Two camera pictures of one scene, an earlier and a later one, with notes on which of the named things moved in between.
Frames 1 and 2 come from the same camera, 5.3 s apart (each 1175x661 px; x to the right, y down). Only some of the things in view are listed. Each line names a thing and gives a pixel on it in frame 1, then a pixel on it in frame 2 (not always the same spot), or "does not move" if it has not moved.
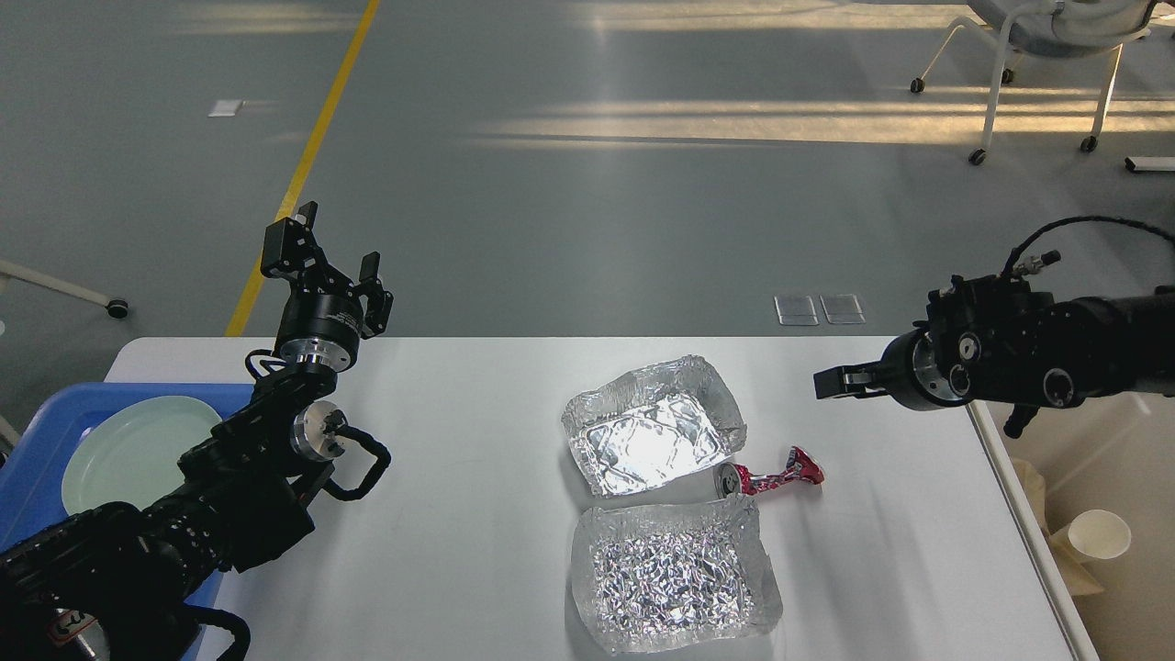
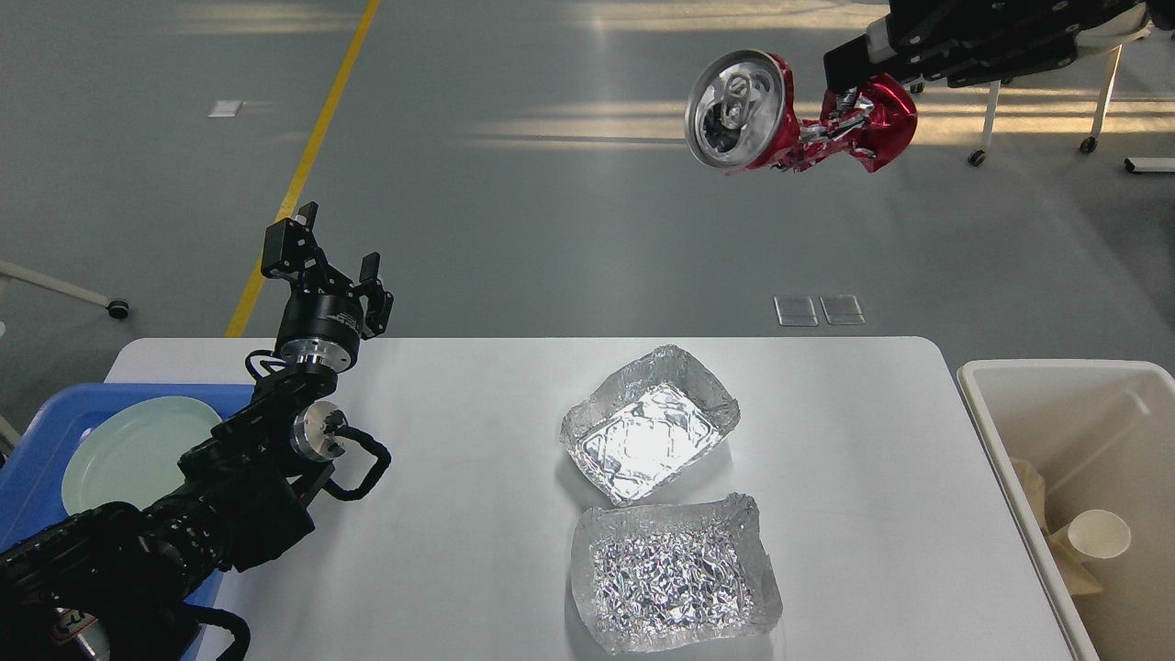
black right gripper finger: x=859 y=380 -> x=850 y=64
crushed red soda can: x=732 y=480 -> x=741 y=113
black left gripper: x=325 y=316 does not move
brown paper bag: x=1079 y=579 does not move
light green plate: x=129 y=454 does not move
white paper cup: x=1098 y=534 does not move
